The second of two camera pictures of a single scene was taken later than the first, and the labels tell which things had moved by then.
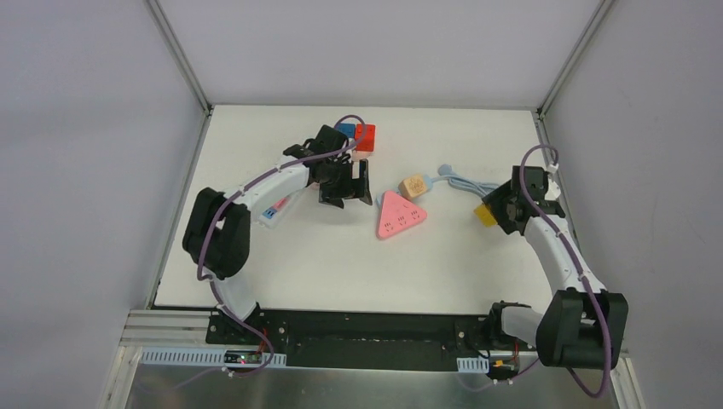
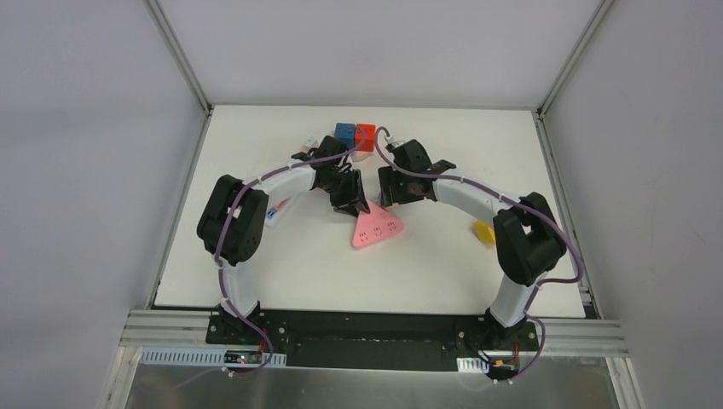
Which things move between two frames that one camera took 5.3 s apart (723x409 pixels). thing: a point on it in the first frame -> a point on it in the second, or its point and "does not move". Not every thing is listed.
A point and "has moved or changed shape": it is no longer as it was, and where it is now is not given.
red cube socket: [365, 137] does not move
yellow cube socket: [485, 216] -> [484, 233]
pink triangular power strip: [396, 212] has moved or changed shape
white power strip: [272, 215] does not move
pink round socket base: [357, 155] does not move
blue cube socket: [348, 129] does not move
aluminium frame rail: [170, 329] does not move
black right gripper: [505, 208] -> [390, 187]
